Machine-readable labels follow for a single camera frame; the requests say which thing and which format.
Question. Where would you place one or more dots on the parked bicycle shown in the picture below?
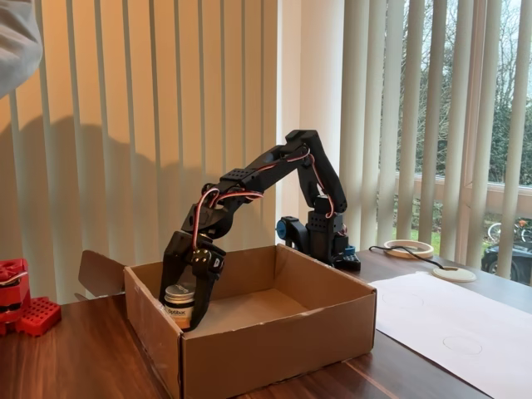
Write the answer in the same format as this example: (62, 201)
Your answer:
(494, 230)

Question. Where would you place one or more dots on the grey sleeved forearm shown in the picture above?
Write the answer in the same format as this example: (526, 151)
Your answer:
(16, 41)

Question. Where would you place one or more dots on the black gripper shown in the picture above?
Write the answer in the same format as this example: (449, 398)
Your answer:
(179, 250)

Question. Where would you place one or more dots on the blue table clamp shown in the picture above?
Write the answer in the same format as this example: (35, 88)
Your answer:
(291, 230)

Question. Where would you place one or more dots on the parked dark car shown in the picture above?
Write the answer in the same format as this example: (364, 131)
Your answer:
(490, 259)

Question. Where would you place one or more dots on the white paper sheet with circles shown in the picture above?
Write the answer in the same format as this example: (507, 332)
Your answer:
(465, 324)

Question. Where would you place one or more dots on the cream vertical blinds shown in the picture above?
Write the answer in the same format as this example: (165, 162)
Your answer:
(124, 104)
(415, 124)

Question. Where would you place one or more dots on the red leader arm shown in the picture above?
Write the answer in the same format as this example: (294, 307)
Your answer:
(25, 311)

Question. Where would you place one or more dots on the masking tape roll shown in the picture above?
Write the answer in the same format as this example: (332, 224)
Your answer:
(409, 251)

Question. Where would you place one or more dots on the open cardboard box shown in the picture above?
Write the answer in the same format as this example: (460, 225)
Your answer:
(282, 345)

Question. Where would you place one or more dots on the small jar with metal lid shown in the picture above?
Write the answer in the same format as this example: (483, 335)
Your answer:
(179, 305)

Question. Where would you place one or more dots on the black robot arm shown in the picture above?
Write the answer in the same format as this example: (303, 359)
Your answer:
(291, 166)

